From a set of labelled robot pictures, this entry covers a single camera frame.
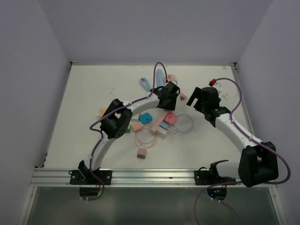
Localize light blue power strip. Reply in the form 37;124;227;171
140;69;165;92

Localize pink square charger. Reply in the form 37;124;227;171
164;112;178;126

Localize light blue small plug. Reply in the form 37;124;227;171
159;122;169;130

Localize blue square charger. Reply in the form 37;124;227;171
139;112;153;125

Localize pink power strip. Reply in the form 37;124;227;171
150;111;168;135

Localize silver white charger block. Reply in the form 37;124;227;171
156;127;168;139

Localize pink charger plug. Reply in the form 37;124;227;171
132;123;142;133

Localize green plug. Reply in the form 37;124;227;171
127;124;132;133

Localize beige cube socket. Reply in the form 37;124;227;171
98;108;106;118

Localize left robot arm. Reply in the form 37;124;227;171
70;82;180;185

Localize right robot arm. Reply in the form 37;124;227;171
187;87;279;187

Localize brown plug adapter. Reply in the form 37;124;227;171
137;148;147;160

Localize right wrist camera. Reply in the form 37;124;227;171
209;79;222;89

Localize lilac thin cable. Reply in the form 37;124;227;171
172;113;194;135

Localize thin pink charger cable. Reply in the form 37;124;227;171
134;124;158;150

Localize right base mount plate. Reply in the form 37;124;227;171
194;167;236;186

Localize base mount plate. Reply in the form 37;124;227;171
68;170;113;185
194;167;236;186

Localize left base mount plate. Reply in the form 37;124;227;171
68;170;113;185

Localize aluminium front rail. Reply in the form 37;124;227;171
30;168;211;188

